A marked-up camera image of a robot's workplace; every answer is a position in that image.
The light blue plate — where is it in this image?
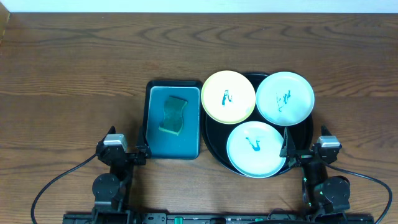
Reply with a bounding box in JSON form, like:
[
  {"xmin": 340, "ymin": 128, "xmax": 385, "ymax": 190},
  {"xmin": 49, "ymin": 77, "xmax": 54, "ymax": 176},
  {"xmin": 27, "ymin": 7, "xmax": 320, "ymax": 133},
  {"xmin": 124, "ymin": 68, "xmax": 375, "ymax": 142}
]
[{"xmin": 226, "ymin": 121, "xmax": 286, "ymax": 179}]

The green yellow sponge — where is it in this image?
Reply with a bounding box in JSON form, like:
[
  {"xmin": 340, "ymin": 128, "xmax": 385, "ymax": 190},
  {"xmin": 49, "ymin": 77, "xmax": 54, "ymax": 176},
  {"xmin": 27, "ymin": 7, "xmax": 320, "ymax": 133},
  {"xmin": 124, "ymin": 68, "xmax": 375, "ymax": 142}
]
[{"xmin": 159, "ymin": 96, "xmax": 187, "ymax": 136}]

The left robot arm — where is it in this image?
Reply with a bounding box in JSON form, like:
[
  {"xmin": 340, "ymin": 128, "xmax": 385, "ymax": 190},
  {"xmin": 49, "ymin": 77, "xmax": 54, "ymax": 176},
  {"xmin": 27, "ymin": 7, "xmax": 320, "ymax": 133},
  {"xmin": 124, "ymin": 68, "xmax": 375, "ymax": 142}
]
[{"xmin": 90, "ymin": 126, "xmax": 152, "ymax": 224}]

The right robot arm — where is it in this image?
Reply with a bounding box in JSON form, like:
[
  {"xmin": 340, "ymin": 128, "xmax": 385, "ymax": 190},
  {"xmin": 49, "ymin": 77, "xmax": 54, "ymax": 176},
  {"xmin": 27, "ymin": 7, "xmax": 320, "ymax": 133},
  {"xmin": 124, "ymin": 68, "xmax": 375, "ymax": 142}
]
[{"xmin": 279, "ymin": 126, "xmax": 350, "ymax": 222}]

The teal rectangular tray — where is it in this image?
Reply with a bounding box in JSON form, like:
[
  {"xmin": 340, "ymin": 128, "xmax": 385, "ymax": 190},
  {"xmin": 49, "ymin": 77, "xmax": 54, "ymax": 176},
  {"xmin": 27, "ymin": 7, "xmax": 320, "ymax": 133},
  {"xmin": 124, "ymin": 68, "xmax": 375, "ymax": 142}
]
[{"xmin": 142, "ymin": 80, "xmax": 201, "ymax": 159}]

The round black serving tray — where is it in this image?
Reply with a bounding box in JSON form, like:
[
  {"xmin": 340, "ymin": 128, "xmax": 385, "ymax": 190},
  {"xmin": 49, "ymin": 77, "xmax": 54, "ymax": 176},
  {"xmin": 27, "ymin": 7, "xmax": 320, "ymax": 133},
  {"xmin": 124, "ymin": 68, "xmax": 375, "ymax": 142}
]
[{"xmin": 201, "ymin": 72, "xmax": 313, "ymax": 178}]

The white plate with scribble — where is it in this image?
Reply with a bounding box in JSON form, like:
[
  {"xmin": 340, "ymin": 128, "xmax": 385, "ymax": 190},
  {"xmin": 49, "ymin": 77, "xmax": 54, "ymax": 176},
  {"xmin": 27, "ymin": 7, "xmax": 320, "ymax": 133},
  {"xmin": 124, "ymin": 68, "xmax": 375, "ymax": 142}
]
[{"xmin": 256, "ymin": 72, "xmax": 315, "ymax": 126}]

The yellow plate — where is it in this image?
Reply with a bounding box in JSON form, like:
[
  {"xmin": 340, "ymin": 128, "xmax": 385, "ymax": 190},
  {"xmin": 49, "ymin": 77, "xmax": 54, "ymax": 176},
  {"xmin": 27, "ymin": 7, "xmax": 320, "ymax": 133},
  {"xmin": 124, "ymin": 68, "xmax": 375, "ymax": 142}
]
[{"xmin": 201, "ymin": 70, "xmax": 256, "ymax": 124}]

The brown cardboard box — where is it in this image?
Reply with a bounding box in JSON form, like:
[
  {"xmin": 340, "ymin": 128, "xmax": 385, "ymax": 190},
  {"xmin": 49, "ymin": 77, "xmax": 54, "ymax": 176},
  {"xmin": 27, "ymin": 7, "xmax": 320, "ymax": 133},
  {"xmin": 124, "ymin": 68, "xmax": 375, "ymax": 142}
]
[{"xmin": 0, "ymin": 3, "xmax": 11, "ymax": 42}]

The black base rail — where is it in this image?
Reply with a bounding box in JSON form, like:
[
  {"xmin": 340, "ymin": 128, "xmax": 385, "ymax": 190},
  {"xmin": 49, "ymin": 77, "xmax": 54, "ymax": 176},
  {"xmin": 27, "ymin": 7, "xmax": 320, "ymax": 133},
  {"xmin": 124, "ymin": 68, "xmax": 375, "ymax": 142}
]
[{"xmin": 62, "ymin": 211, "xmax": 376, "ymax": 224}]

